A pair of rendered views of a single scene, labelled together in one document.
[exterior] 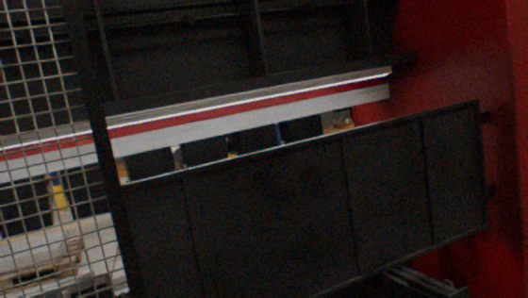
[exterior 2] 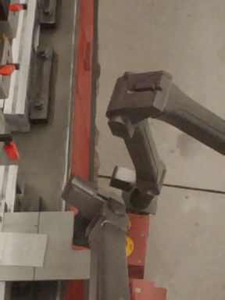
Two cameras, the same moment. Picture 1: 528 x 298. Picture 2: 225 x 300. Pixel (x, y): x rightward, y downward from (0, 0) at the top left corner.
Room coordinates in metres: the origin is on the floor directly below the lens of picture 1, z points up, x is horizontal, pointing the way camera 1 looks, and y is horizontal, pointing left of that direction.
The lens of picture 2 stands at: (2.06, -0.09, 2.22)
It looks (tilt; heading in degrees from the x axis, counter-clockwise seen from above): 61 degrees down; 116
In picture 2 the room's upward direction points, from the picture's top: 4 degrees counter-clockwise
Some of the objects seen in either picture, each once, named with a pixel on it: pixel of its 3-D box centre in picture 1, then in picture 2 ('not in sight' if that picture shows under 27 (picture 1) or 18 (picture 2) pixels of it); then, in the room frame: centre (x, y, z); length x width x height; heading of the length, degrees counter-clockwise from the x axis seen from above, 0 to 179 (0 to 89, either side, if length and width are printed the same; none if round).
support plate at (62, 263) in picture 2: not in sight; (54, 244); (1.65, 0.30, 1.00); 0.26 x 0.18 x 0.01; 23
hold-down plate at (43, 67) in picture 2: not in sight; (42, 83); (1.33, 0.82, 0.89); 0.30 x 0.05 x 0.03; 113
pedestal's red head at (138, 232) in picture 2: not in sight; (119, 235); (1.74, 0.48, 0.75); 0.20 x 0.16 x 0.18; 107
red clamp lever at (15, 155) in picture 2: not in sight; (7, 148); (1.51, 0.41, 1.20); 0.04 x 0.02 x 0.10; 23
